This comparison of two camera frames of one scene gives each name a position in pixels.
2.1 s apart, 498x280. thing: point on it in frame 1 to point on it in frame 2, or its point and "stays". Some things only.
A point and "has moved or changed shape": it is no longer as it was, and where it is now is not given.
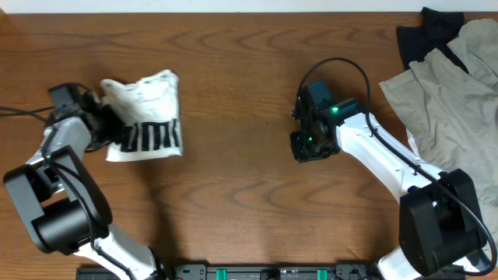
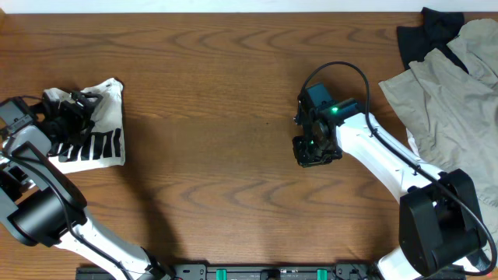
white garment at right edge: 413,144 stays
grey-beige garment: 456,111 stays
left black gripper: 107,127 to 78,104
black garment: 438,29 stays
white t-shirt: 149,108 has moved or changed shape
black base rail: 244,272 stays
